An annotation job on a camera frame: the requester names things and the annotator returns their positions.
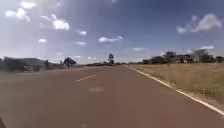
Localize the white solid edge line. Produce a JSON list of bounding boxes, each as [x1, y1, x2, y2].
[[128, 66, 224, 117]]

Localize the round dark tree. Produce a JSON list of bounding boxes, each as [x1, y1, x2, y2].
[[63, 56, 77, 68]]

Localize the row of trees and buildings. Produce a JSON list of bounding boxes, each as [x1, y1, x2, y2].
[[141, 49, 224, 65]]

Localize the tall lone tree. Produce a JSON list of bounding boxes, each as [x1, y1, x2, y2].
[[107, 53, 115, 66]]

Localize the dry grass field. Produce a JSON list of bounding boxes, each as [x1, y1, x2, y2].
[[130, 62, 224, 104]]

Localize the low grey building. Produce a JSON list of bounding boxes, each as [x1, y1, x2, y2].
[[0, 57, 46, 73]]

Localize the white dashed centre line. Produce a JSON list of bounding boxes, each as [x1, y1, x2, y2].
[[75, 74, 97, 83]]

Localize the reddish brown asphalt road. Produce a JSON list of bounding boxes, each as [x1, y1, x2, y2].
[[0, 65, 224, 128]]

